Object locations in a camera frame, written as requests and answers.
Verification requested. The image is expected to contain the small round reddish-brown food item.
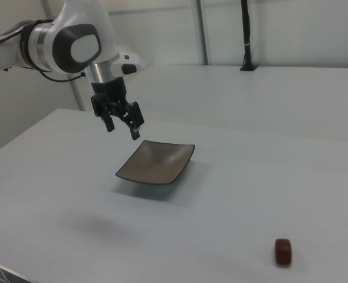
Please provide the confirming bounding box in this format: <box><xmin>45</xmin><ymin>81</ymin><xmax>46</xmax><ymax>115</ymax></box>
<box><xmin>274</xmin><ymin>238</ymin><xmax>293</xmax><ymax>266</ymax></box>

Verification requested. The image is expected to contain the square brown ceramic plate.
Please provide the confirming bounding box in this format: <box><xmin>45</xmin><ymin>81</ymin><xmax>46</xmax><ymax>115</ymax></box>
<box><xmin>115</xmin><ymin>140</ymin><xmax>196</xmax><ymax>186</ymax></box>

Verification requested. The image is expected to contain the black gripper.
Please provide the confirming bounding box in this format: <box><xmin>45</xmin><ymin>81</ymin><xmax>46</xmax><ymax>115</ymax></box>
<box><xmin>90</xmin><ymin>76</ymin><xmax>146</xmax><ymax>141</ymax></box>

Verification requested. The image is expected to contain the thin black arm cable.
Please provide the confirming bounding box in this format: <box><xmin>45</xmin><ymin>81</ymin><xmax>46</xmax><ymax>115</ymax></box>
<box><xmin>39</xmin><ymin>70</ymin><xmax>85</xmax><ymax>83</ymax></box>

